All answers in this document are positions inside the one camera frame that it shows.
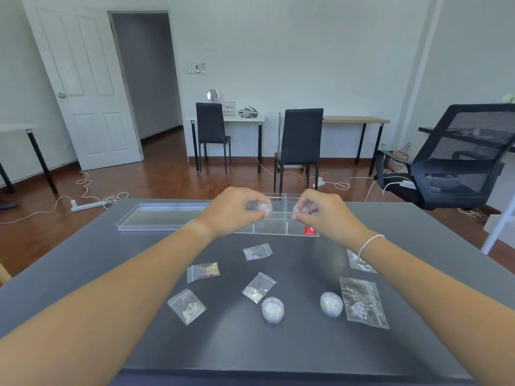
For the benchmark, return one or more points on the white headset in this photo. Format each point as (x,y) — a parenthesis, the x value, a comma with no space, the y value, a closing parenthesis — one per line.
(249,112)

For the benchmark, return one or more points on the white panel door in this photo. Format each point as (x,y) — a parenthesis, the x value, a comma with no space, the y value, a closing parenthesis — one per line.
(84,84)

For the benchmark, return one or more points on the person's left thumb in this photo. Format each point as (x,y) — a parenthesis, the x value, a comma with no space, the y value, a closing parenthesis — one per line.
(260,216)

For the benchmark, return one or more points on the large clear zip bag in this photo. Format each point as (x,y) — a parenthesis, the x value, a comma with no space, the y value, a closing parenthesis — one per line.
(362,301)

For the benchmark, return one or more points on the black dining chair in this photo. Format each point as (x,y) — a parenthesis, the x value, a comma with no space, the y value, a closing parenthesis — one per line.
(301,136)
(211,124)

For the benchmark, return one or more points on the black mesh office chair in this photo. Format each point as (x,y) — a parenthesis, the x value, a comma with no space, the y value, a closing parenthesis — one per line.
(462,156)

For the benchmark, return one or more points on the red label sticker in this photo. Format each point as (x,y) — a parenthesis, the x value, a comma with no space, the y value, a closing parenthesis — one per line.
(310,231)

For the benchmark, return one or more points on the small clear round jar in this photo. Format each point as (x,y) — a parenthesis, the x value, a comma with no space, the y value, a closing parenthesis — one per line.
(265,208)
(302,209)
(272,310)
(331,304)

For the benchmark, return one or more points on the long white power strip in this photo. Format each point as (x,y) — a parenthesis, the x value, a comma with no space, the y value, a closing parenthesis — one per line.
(86,206)

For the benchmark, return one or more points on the person's right thumb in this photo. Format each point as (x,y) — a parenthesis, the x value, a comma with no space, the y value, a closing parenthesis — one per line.
(299,216)

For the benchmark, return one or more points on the person's left forearm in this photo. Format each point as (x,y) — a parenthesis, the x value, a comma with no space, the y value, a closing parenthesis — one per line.
(104,301)

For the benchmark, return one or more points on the clear acrylic flat lid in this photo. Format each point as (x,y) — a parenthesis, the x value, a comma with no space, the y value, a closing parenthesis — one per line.
(161,217)

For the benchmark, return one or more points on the pink patterned bag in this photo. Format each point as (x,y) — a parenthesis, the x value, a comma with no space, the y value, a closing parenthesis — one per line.
(399,158)

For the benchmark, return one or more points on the white desk with black legs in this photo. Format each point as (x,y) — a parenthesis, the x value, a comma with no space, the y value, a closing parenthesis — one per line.
(247,119)

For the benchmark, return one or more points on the clear acrylic compartment box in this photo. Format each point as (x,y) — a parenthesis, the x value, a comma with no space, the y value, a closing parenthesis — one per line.
(277,227)

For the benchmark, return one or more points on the white table leg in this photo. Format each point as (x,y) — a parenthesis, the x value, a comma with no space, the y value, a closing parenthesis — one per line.
(497,231)

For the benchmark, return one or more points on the wooden desk with black legs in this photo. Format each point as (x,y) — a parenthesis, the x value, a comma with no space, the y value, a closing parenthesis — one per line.
(354,120)

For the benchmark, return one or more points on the small white power strip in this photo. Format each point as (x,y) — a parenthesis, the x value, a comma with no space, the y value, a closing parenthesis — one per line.
(319,182)

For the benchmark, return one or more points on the person's left hand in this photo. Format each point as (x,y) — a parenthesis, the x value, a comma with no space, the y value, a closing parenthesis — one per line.
(231,211)

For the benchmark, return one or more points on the person's right hand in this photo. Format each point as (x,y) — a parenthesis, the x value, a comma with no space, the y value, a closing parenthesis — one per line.
(332,221)

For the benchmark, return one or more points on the small clear zip bag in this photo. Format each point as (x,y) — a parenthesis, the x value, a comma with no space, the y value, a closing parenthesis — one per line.
(257,252)
(187,307)
(203,272)
(257,288)
(358,263)

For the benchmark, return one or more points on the white display box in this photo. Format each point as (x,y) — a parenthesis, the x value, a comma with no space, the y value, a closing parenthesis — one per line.
(228,109)

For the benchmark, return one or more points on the wall switch panel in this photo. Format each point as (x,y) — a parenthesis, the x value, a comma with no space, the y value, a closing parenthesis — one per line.
(196,68)

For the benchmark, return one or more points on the white charger adapter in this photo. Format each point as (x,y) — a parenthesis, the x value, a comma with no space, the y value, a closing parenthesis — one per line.
(407,184)

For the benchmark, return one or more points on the round standing mirror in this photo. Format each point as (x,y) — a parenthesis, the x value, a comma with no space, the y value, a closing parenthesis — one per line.
(213,95)

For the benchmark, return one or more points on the person's right forearm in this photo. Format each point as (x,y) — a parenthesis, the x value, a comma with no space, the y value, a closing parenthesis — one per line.
(438,309)

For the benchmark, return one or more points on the white table with black legs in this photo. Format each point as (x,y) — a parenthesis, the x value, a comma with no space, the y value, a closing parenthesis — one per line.
(24,128)

